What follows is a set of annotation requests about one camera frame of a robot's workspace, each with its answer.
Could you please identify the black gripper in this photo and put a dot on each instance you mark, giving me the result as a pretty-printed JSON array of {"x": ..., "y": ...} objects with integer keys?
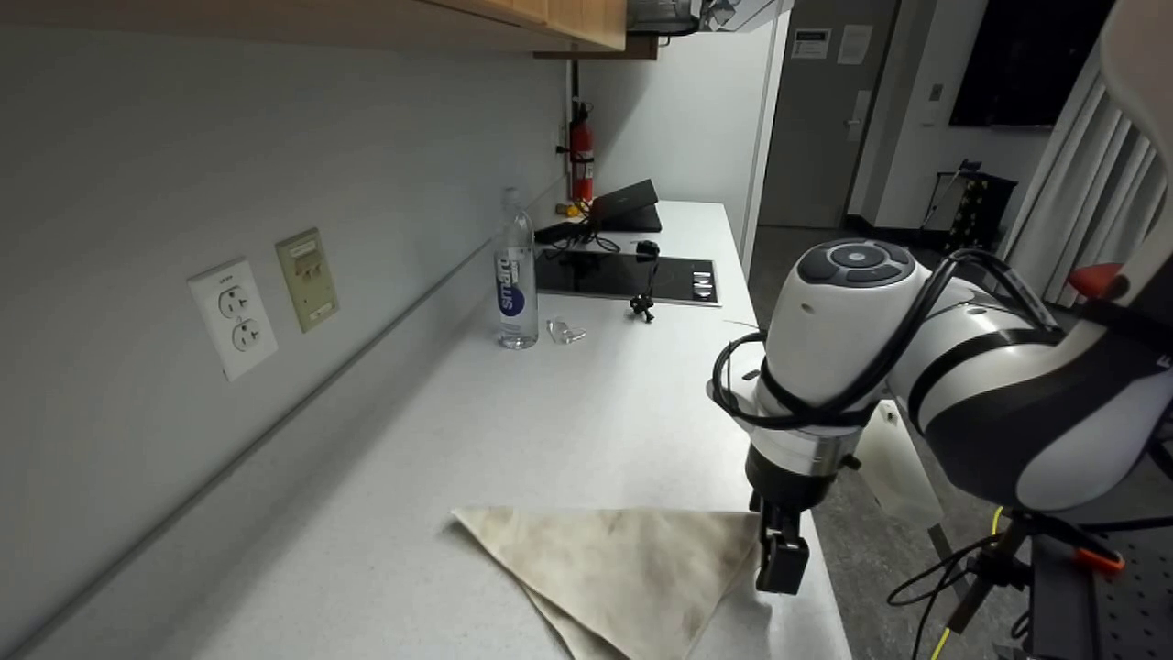
[{"x": 789, "y": 496}]

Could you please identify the stained beige cloth towel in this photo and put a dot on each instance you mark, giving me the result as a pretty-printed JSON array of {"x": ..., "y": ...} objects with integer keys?
[{"x": 611, "y": 572}]

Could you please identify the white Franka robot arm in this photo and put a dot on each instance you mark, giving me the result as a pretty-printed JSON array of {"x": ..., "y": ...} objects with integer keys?
[{"x": 1051, "y": 403}]

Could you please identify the clear plastic wrapper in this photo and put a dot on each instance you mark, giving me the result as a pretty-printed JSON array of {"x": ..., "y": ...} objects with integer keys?
[{"x": 561, "y": 330}]

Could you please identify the black breadboard table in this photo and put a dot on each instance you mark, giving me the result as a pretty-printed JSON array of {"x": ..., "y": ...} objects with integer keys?
[{"x": 1102, "y": 626}]

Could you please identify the clear plastic water bottle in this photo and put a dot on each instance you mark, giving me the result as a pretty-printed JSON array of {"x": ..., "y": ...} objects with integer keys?
[{"x": 514, "y": 294}]

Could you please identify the black angled stand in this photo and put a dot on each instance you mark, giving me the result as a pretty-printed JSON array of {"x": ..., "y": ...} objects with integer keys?
[{"x": 624, "y": 206}]

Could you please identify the red office chair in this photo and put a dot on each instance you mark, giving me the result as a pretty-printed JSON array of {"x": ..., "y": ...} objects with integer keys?
[{"x": 1098, "y": 281}]

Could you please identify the grey door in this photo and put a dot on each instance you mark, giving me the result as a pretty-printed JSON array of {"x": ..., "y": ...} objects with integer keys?
[{"x": 819, "y": 134}]

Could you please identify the red fire extinguisher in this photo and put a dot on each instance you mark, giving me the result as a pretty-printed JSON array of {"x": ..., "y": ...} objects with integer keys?
[{"x": 579, "y": 150}]

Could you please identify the white curtain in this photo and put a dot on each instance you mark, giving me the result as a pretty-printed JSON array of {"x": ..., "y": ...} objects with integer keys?
[{"x": 1085, "y": 197}]

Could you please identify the white paper sign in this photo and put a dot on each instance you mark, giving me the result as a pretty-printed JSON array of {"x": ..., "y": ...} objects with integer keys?
[
  {"x": 806, "y": 46},
  {"x": 855, "y": 46}
]

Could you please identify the wooden upper cabinet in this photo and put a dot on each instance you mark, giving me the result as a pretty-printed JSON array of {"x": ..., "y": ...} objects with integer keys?
[{"x": 586, "y": 18}]

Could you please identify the small black clamp mount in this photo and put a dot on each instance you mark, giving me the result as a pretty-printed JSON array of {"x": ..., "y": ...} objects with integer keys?
[{"x": 640, "y": 305}]

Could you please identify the beige wall switch plate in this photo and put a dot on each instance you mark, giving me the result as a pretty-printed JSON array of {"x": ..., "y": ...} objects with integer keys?
[{"x": 305, "y": 281}]

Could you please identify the black wall screen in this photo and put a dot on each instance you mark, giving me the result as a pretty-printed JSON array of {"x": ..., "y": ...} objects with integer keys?
[{"x": 1026, "y": 58}]

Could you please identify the white wall outlet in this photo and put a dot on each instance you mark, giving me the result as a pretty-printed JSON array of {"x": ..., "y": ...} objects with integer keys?
[{"x": 232, "y": 315}]

